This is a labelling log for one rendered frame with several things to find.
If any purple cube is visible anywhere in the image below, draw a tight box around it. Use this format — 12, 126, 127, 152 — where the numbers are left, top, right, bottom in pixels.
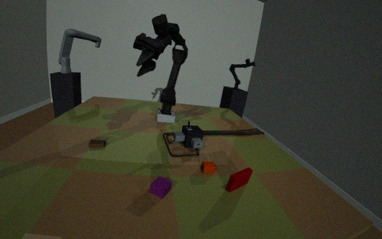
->
150, 176, 172, 198

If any small orange block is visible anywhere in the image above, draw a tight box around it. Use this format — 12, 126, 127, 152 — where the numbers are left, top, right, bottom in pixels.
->
201, 161, 216, 173

